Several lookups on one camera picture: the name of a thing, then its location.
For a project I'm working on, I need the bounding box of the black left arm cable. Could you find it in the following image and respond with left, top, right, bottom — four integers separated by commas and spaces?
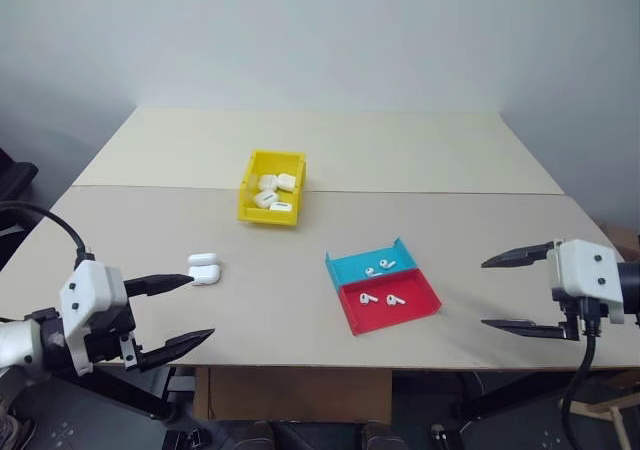
0, 202, 96, 264

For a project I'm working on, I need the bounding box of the brown cardboard box under table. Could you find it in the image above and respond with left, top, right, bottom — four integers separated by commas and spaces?
194, 367, 394, 424

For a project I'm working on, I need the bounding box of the black chair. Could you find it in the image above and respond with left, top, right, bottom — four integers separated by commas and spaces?
0, 147, 40, 271

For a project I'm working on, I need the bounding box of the light wooden frame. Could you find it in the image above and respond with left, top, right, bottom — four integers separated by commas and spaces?
569, 369, 640, 446

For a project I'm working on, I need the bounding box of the blue plastic tray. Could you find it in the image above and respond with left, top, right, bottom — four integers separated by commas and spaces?
324, 236, 421, 288

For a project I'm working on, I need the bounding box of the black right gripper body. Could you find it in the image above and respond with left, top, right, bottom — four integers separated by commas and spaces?
551, 288, 616, 342

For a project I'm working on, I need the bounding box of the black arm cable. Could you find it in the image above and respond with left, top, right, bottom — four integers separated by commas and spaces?
559, 314, 607, 450
0, 202, 96, 264

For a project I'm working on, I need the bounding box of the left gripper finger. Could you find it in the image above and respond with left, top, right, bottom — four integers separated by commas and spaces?
137, 327, 217, 373
122, 272, 195, 300

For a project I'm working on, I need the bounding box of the red plastic tray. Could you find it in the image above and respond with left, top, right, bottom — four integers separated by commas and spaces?
338, 268, 444, 338

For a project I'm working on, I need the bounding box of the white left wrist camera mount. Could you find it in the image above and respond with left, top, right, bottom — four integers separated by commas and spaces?
58, 259, 129, 377

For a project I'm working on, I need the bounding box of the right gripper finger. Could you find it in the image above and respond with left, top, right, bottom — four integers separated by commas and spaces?
480, 240, 557, 271
480, 318, 571, 342

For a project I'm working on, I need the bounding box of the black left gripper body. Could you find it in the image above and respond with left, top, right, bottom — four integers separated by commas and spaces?
82, 301, 146, 372

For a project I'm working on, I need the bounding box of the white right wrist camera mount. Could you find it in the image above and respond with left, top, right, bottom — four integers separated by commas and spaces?
546, 238, 626, 327

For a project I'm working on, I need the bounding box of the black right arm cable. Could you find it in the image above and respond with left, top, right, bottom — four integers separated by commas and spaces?
559, 314, 607, 450

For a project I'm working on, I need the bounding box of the yellow plastic bin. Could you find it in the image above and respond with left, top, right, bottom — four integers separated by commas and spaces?
236, 149, 308, 232

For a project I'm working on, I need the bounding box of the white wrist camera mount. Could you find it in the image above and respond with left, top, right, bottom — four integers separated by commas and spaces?
546, 238, 626, 327
58, 259, 129, 377

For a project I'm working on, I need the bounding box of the dark rounded shape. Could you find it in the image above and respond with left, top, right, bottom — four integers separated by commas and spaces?
361, 421, 409, 450

